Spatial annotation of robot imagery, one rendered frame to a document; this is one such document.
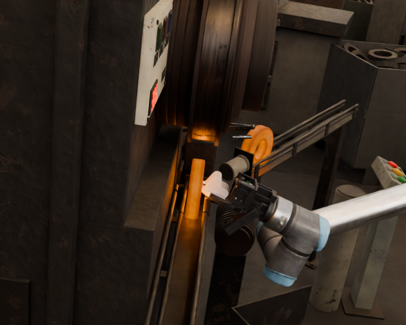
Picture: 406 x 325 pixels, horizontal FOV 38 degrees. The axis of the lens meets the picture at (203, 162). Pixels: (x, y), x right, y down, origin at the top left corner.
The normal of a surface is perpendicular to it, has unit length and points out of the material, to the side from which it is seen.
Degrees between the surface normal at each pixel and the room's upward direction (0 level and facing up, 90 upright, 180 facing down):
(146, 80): 90
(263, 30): 58
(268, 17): 47
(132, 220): 0
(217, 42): 78
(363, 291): 90
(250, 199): 90
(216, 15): 64
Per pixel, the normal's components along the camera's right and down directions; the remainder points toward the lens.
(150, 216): 0.13, -0.92
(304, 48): -0.29, 0.33
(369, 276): -0.06, 0.38
